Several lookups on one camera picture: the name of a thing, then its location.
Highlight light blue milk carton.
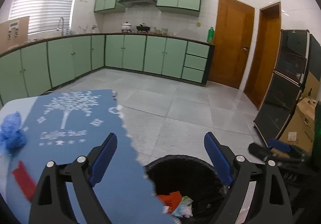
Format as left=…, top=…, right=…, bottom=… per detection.
left=171, top=196, right=193, bottom=218

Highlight red foil snack bag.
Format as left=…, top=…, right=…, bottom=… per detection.
left=157, top=191, right=182, bottom=214

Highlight black trash bin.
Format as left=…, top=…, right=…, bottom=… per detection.
left=145, top=154, right=229, bottom=223

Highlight green lower kitchen cabinets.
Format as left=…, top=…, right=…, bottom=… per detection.
left=1, top=33, right=215, bottom=104

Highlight cardboard box on floor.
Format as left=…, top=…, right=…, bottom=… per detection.
left=279, top=72, right=320, bottom=153

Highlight dark red scouring pad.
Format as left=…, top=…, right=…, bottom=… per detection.
left=12, top=160, right=37, bottom=202

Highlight blue plastic bag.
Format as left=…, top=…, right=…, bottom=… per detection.
left=1, top=111, right=27, bottom=156

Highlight blue coffee tree tablecloth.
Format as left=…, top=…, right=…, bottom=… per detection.
left=1, top=89, right=173, bottom=223

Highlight black glass cabinet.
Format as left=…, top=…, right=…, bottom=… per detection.
left=254, top=29, right=320, bottom=145

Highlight wooden door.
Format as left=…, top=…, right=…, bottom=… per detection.
left=244, top=2, right=281, bottom=109
left=208, top=0, right=255, bottom=89

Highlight green bottle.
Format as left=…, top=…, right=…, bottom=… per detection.
left=207, top=27, right=215, bottom=44

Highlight cardboard box on counter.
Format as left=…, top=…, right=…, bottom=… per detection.
left=0, top=16, right=29, bottom=54

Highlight sink faucet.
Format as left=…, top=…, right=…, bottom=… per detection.
left=57, top=17, right=64, bottom=37

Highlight white pot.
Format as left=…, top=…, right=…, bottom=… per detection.
left=121, top=21, right=132, bottom=33

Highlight range hood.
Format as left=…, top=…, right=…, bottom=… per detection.
left=118, top=0, right=157, bottom=7

